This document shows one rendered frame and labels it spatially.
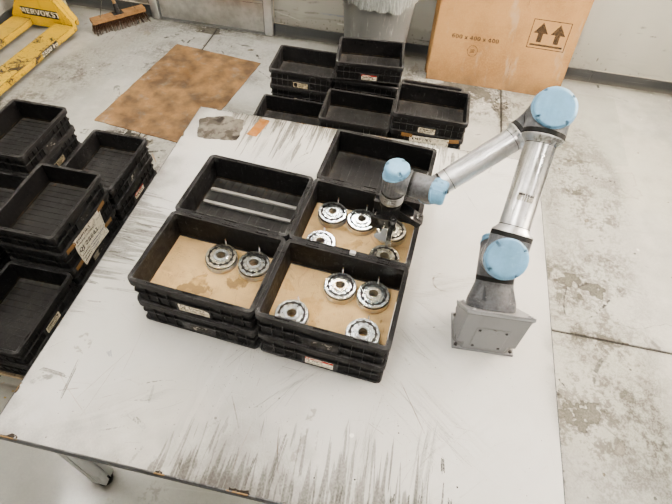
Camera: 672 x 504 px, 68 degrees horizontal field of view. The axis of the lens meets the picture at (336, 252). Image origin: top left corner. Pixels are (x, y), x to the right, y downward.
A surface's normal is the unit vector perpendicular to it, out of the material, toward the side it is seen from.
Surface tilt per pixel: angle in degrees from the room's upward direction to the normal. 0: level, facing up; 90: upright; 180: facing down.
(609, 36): 90
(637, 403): 0
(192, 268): 0
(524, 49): 76
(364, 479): 0
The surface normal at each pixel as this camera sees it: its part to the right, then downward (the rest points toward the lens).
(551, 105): -0.16, -0.09
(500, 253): -0.23, 0.16
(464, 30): -0.17, 0.60
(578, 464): 0.04, -0.63
